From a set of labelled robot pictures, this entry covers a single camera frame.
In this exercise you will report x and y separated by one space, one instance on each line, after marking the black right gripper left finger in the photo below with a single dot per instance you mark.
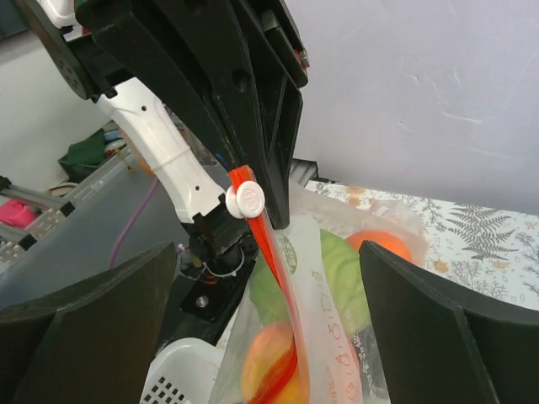
92 341

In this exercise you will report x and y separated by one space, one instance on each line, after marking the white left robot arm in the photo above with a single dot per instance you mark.
93 74

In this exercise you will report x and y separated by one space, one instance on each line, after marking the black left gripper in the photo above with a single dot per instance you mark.
230 70

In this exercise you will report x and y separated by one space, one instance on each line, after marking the aluminium frame rail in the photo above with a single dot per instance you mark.
53 209

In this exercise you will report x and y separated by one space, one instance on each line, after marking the clear zip top bag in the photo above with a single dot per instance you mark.
333 367

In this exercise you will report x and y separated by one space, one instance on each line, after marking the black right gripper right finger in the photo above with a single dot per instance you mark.
441 342

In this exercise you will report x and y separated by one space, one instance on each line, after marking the fake peach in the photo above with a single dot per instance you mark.
266 375

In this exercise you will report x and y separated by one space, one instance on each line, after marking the fake orange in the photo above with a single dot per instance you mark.
385 239

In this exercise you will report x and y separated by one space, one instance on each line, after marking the white plastic basket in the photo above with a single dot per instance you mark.
183 372

